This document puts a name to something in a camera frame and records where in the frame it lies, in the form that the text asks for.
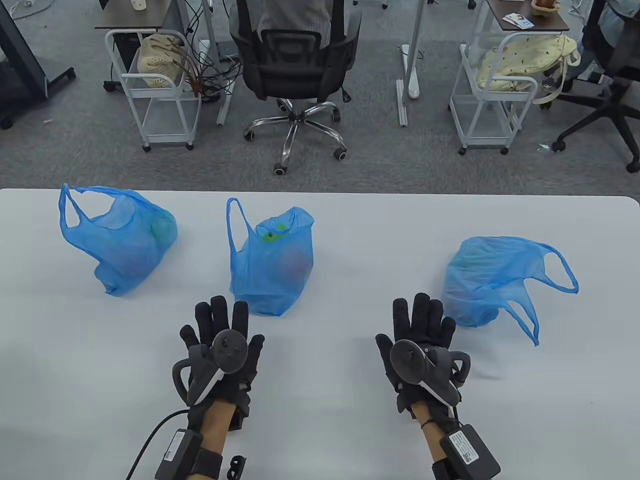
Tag person's left forearm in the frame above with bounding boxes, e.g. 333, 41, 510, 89
197, 400, 237, 480

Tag white desk leg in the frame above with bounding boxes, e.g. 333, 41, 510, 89
396, 0, 427, 127
201, 0, 236, 126

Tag black forearm battery box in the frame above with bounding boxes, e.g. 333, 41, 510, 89
440, 424, 502, 480
155, 429, 203, 480

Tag blue plastic bag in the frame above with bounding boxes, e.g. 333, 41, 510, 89
442, 236, 580, 347
226, 197, 315, 317
59, 184, 179, 297

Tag black handheld controller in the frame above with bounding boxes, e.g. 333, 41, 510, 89
172, 330, 248, 407
390, 340, 472, 407

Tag cream knitted bag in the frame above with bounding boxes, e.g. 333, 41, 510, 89
137, 34, 187, 92

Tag black wheeled stand base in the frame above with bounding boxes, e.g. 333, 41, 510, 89
0, 0, 77, 131

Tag white metal trolley cart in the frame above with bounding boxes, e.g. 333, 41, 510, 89
105, 29, 202, 152
448, 32, 539, 156

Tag black mesh office chair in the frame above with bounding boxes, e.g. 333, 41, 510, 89
229, 0, 363, 176

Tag person's left hand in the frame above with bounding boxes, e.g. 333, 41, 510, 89
180, 296, 266, 432

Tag person's right forearm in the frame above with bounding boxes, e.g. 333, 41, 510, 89
412, 400, 455, 480

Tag pale yellow patterned bag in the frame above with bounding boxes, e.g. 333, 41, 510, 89
475, 34, 582, 105

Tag person's right hand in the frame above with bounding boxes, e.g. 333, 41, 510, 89
376, 294, 458, 417

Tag tangle of cables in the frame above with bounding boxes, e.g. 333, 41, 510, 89
172, 0, 243, 103

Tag black forearm strap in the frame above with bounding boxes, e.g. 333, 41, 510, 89
432, 460, 466, 480
192, 447, 223, 480

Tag brown topped desk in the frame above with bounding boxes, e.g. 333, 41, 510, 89
95, 0, 177, 31
485, 0, 571, 33

